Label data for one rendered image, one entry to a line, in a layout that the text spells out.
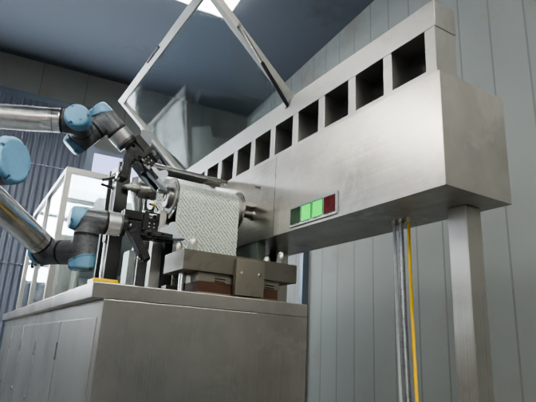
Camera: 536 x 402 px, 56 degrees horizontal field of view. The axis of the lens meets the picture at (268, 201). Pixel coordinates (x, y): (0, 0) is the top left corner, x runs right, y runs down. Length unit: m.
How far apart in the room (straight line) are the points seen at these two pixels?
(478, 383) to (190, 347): 0.72
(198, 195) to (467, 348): 0.98
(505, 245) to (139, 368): 1.80
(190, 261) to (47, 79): 4.01
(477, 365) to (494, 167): 0.48
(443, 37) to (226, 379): 1.08
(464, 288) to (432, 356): 1.55
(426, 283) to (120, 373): 1.95
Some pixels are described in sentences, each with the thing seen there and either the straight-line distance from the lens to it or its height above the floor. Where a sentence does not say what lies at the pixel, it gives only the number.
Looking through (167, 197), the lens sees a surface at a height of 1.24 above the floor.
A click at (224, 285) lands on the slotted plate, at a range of 1.54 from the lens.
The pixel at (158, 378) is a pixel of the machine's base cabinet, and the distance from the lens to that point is 1.39.
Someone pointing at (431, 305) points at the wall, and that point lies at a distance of 2.87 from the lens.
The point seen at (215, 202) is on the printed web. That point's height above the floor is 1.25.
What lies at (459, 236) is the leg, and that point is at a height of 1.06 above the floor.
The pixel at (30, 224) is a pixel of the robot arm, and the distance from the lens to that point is 1.58.
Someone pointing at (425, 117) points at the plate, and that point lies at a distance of 1.32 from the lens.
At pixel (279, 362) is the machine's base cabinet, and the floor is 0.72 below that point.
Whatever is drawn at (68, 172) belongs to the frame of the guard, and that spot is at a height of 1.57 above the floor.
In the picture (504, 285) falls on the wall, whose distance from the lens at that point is 2.57.
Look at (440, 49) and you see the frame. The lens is 1.40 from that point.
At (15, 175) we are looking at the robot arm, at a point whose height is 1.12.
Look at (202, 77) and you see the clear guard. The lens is 2.22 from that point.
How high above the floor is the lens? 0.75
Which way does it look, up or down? 17 degrees up
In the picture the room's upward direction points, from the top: 3 degrees clockwise
